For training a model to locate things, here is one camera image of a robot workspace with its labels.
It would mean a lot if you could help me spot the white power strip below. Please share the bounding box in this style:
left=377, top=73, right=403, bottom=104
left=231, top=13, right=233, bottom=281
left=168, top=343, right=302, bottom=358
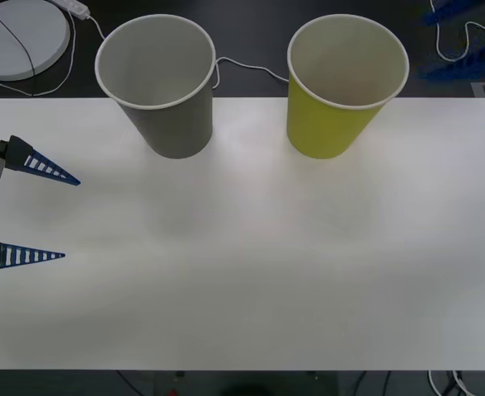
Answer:
left=46, top=0, right=91, bottom=20

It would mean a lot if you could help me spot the thin white cable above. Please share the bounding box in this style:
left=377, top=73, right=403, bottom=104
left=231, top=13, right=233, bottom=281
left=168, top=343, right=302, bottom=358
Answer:
left=0, top=18, right=78, bottom=98

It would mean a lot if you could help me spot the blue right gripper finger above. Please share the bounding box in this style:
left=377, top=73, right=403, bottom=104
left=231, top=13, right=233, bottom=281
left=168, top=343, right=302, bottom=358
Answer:
left=421, top=0, right=454, bottom=26
left=416, top=39, right=485, bottom=80

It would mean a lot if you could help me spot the yellow-green plastic waste bin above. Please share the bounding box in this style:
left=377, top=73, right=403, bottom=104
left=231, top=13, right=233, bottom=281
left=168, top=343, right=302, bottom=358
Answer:
left=286, top=15, right=410, bottom=160

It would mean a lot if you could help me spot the thin black cable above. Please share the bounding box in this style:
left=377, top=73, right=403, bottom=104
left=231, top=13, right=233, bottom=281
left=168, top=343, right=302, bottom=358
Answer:
left=0, top=7, right=37, bottom=98

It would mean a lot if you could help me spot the grey plastic waste bin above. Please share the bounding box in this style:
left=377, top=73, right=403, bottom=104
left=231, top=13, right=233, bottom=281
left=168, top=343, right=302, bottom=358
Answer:
left=94, top=15, right=217, bottom=159

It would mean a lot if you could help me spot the long wavy white cable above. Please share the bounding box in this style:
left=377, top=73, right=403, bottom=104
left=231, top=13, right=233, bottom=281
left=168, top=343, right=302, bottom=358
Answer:
left=428, top=0, right=485, bottom=67

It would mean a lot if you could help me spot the round white disc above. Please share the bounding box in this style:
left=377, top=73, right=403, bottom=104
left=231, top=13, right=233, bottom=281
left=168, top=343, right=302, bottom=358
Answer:
left=0, top=0, right=71, bottom=82

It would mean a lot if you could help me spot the white cable bundle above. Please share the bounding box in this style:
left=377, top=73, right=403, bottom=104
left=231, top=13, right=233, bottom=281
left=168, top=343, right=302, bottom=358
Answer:
left=426, top=369, right=479, bottom=396

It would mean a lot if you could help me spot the white power strip cable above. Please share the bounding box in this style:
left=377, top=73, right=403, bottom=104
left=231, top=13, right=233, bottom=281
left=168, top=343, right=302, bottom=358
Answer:
left=86, top=14, right=290, bottom=90

